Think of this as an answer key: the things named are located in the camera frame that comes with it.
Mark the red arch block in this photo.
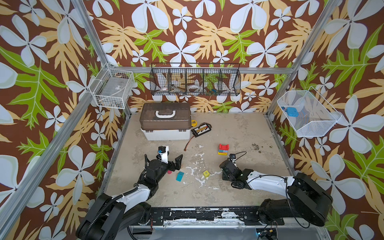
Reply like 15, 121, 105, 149
219, 144, 230, 151

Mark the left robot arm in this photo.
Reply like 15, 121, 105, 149
76, 153, 183, 240

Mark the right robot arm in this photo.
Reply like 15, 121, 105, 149
220, 158, 333, 228

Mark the teal triangular block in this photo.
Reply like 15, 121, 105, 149
176, 172, 184, 182

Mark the yellow green cube block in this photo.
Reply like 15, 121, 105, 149
203, 171, 210, 178

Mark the brown lid white toolbox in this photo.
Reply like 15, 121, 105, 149
140, 103, 192, 141

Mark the black charging board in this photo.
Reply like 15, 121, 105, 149
192, 123, 212, 138

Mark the blue object in basket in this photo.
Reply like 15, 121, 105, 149
286, 107, 299, 118

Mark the white mesh basket right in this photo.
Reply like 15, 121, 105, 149
277, 87, 342, 138

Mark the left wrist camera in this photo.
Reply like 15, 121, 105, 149
157, 146, 169, 164

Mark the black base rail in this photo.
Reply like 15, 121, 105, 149
150, 207, 285, 226

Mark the white wire basket left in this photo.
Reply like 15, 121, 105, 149
90, 68, 135, 109

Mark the black wire wall basket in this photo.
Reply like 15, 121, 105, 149
149, 63, 242, 96

